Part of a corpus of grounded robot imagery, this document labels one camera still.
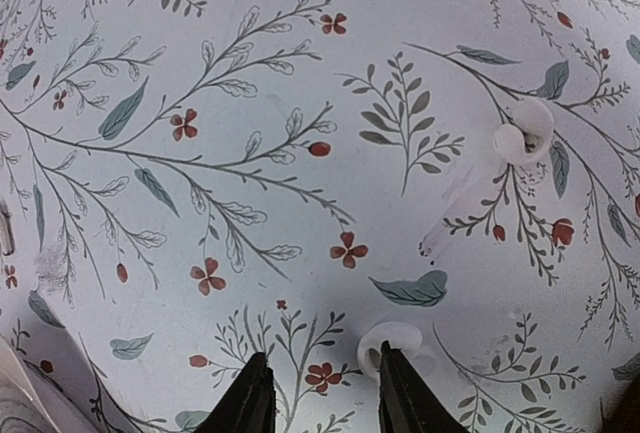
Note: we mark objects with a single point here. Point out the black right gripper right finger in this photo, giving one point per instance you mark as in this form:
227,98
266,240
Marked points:
406,403

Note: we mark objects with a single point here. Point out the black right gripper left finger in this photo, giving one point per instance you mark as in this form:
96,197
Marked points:
249,403

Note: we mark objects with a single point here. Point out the white floral table mat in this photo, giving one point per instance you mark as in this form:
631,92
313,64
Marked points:
185,183

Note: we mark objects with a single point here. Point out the white earbud silicone tip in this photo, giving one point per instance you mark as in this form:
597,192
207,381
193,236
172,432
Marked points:
527,138

